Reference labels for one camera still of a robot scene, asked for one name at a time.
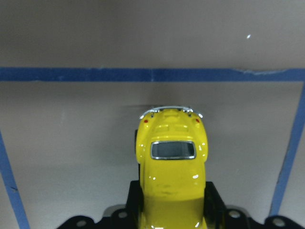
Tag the yellow toy beetle car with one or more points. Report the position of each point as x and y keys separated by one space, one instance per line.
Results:
x=171 y=149

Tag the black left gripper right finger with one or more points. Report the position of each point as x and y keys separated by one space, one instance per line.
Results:
x=219 y=216

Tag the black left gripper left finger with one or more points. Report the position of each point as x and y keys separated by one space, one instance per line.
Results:
x=126 y=217

